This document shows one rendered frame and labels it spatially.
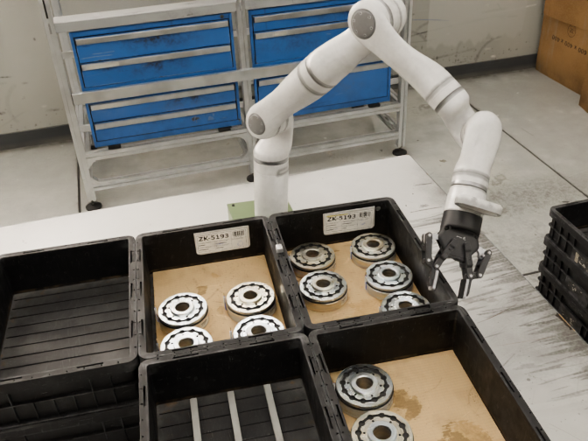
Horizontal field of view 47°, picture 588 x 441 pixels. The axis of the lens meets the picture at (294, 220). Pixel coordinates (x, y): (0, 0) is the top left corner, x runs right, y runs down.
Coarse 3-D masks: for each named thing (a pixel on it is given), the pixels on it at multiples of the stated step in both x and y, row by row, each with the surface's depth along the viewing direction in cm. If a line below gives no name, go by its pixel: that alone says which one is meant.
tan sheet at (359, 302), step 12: (288, 252) 158; (336, 252) 157; (348, 252) 157; (336, 264) 153; (348, 264) 153; (348, 276) 149; (360, 276) 149; (348, 288) 146; (360, 288) 146; (348, 300) 143; (360, 300) 142; (372, 300) 142; (312, 312) 140; (324, 312) 140; (336, 312) 140; (348, 312) 139; (360, 312) 139; (372, 312) 139
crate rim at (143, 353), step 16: (208, 224) 151; (224, 224) 151; (272, 240) 145; (288, 288) 131; (144, 304) 129; (144, 320) 125; (144, 336) 121; (256, 336) 121; (272, 336) 120; (144, 352) 118; (160, 352) 118; (176, 352) 118
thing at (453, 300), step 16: (320, 208) 155; (336, 208) 155; (272, 224) 150; (416, 240) 143; (288, 256) 140; (288, 272) 135; (448, 288) 129; (304, 304) 127; (432, 304) 125; (448, 304) 125; (304, 320) 123; (336, 320) 123; (352, 320) 123
